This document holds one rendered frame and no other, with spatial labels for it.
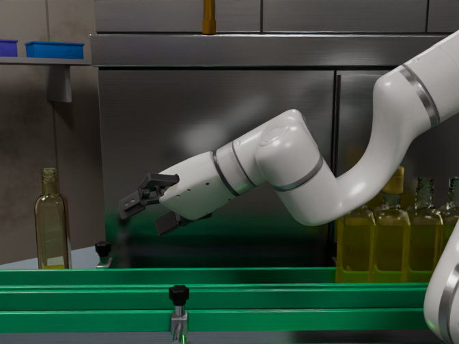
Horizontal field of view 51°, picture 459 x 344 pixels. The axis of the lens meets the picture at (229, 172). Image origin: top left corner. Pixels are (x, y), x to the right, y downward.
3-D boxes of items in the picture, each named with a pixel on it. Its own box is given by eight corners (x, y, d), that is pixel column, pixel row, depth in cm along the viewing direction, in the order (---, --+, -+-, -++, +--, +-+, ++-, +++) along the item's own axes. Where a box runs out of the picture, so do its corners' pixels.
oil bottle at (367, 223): (363, 311, 91) (369, 201, 87) (371, 326, 85) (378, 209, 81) (333, 311, 91) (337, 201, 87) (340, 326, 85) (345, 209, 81)
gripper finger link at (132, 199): (157, 182, 70) (121, 203, 72) (144, 175, 68) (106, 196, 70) (161, 201, 69) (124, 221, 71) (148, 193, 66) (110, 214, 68)
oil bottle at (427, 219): (424, 310, 91) (432, 201, 87) (437, 325, 85) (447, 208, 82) (394, 310, 91) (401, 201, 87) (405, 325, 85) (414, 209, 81)
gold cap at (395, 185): (390, 188, 86) (391, 164, 85) (407, 192, 83) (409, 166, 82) (377, 190, 84) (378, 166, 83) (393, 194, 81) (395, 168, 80)
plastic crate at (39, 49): (74, 61, 305) (73, 45, 304) (85, 59, 289) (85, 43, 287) (24, 59, 288) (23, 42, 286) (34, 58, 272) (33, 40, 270)
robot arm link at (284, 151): (339, 191, 59) (303, 132, 55) (263, 228, 62) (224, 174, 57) (319, 136, 72) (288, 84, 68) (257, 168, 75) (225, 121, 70)
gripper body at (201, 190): (242, 162, 76) (184, 193, 79) (211, 134, 68) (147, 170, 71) (256, 201, 72) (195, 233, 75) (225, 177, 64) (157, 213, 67)
